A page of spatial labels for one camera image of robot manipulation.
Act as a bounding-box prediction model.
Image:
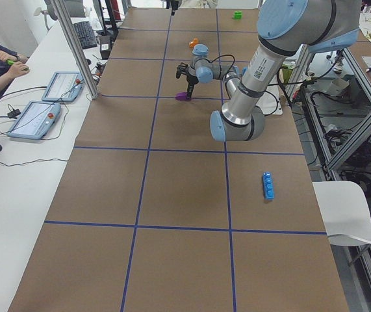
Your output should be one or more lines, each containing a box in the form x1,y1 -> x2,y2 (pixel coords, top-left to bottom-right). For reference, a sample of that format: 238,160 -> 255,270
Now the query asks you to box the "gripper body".
186,64 -> 199,85

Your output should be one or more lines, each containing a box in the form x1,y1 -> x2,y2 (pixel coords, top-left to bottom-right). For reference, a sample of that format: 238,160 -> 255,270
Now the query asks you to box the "purple trapezoid block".
175,92 -> 192,101

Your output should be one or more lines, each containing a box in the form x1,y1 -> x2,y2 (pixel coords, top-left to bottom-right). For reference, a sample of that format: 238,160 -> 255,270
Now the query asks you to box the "orange trapezoid block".
188,38 -> 199,48

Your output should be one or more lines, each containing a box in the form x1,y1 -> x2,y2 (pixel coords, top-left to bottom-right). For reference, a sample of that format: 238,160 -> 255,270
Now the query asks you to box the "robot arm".
176,1 -> 362,142

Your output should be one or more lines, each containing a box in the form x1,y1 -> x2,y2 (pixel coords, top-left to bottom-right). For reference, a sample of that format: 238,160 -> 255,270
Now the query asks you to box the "green block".
233,10 -> 242,20

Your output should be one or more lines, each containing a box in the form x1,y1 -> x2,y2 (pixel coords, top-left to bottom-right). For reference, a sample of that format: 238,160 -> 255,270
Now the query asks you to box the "black keyboard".
73,21 -> 97,49

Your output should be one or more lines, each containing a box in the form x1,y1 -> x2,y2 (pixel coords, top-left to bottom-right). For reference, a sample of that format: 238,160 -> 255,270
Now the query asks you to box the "far teach pendant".
42,71 -> 83,102

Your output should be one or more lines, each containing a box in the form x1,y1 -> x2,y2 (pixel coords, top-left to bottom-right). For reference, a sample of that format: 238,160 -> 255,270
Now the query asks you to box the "teach pendant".
42,71 -> 83,102
6,101 -> 61,140

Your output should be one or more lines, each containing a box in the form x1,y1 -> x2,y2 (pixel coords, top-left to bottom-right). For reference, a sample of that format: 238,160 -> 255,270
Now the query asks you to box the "long blue studded block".
262,172 -> 275,200

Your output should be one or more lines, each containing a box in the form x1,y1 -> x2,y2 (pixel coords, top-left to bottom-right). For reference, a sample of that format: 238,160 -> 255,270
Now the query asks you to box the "near teach pendant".
6,101 -> 61,140

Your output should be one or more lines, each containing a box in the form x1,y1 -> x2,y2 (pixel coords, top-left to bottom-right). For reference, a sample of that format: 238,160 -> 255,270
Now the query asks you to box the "white chair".
313,181 -> 371,247

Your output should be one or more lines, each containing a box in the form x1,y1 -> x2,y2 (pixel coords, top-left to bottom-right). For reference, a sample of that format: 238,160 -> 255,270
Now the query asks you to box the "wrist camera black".
175,62 -> 190,79

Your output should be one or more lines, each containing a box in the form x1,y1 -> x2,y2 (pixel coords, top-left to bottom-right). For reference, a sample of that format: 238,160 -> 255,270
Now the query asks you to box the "aluminium frame post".
51,0 -> 99,99

